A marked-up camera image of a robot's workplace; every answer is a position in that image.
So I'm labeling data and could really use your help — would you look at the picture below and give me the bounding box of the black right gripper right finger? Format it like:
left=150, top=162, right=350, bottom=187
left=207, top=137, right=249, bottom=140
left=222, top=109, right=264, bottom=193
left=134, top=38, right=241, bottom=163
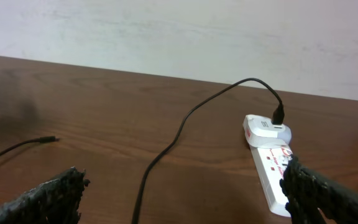
left=280, top=154, right=358, bottom=224

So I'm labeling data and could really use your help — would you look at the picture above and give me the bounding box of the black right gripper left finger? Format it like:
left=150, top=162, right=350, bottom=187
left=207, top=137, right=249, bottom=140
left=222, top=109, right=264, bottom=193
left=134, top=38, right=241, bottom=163
left=0, top=167, right=90, bottom=224

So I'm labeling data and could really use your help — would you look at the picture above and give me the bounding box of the black USB charging cable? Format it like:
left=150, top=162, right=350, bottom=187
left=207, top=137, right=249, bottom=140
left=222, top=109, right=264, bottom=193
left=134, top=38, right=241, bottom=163
left=0, top=77, right=285, bottom=224

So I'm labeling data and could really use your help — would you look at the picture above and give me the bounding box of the white power strip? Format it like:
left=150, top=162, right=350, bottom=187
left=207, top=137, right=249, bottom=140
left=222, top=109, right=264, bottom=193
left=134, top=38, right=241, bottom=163
left=250, top=146, right=292, bottom=217

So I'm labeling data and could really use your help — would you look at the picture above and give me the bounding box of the white USB wall charger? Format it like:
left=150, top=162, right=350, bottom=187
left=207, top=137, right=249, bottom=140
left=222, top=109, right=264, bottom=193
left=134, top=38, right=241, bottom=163
left=243, top=114, right=292, bottom=149

